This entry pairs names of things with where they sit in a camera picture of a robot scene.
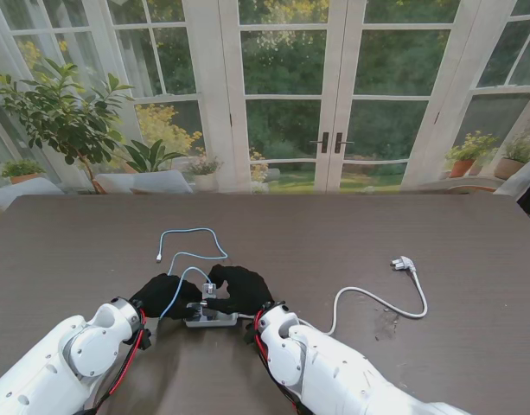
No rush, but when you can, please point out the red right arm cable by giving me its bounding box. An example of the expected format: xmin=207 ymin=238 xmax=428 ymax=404
xmin=252 ymin=309 xmax=305 ymax=415

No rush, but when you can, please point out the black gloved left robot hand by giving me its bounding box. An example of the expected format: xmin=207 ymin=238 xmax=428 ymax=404
xmin=130 ymin=272 xmax=204 ymax=321

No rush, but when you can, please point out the printed garden window backdrop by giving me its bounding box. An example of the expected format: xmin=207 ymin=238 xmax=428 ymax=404
xmin=0 ymin=0 xmax=530 ymax=230

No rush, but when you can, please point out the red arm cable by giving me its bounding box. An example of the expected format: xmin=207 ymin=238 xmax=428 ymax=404
xmin=252 ymin=309 xmax=305 ymax=415
xmin=93 ymin=309 xmax=149 ymax=412

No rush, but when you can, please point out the light blue USB cable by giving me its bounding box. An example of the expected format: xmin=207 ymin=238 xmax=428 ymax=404
xmin=156 ymin=227 xmax=230 ymax=321

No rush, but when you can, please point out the white power strip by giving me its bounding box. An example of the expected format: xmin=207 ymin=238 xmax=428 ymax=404
xmin=184 ymin=302 xmax=239 ymax=329

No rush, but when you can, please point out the red left arm cable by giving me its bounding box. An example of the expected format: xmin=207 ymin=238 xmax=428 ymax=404
xmin=93 ymin=309 xmax=149 ymax=412

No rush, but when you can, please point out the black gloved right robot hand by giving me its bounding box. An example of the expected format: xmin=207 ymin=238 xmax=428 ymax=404
xmin=206 ymin=265 xmax=275 ymax=319

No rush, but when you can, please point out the white power cord with plug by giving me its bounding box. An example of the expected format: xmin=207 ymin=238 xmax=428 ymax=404
xmin=297 ymin=255 xmax=429 ymax=337

